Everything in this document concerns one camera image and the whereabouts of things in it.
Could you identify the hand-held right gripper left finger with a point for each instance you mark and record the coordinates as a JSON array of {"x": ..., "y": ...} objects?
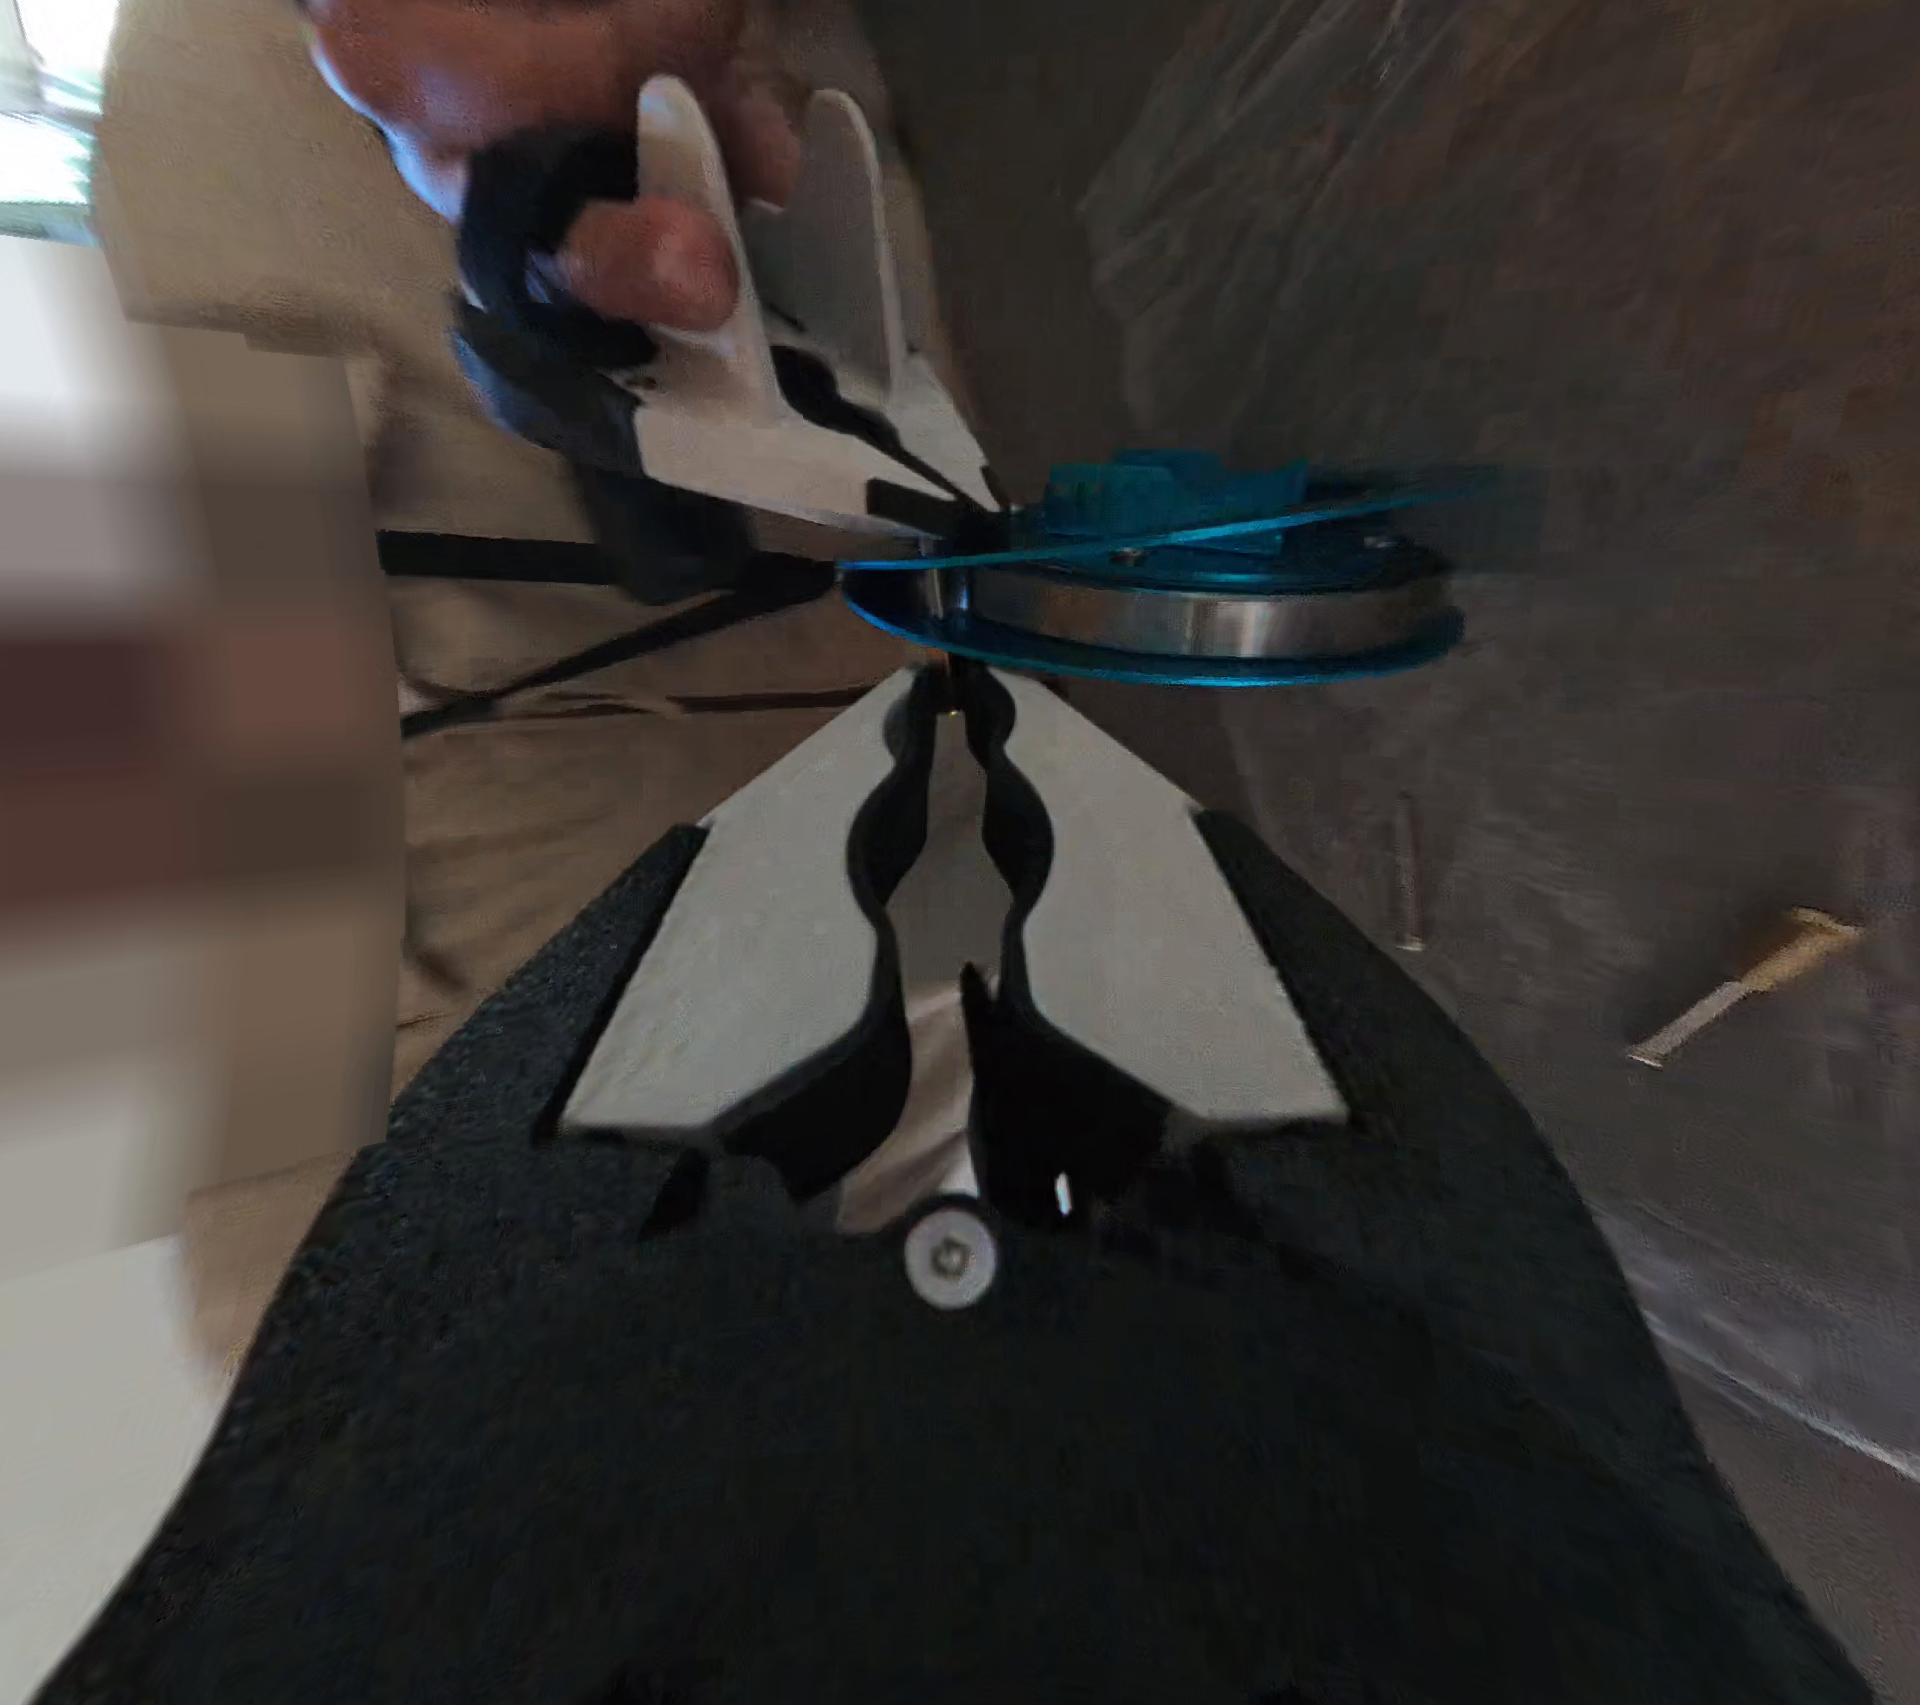
[{"x": 735, "y": 985}]

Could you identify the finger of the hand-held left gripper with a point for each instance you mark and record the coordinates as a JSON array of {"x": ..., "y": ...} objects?
[
  {"x": 750, "y": 460},
  {"x": 923, "y": 431}
]

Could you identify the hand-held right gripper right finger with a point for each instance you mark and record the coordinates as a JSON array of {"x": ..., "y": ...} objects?
[{"x": 1170, "y": 985}]

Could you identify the blue metal turntable assembly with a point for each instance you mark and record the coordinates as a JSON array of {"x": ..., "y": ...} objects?
[{"x": 1170, "y": 624}]

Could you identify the grey desk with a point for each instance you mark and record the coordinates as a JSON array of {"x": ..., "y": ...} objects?
[{"x": 1021, "y": 161}]

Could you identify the person's left hand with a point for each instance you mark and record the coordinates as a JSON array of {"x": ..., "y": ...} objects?
[{"x": 645, "y": 258}]

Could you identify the person's beige jacket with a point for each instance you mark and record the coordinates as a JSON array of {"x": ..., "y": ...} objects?
[{"x": 525, "y": 774}]

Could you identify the large clear plastic bag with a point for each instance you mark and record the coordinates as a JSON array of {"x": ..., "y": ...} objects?
[{"x": 1574, "y": 311}]

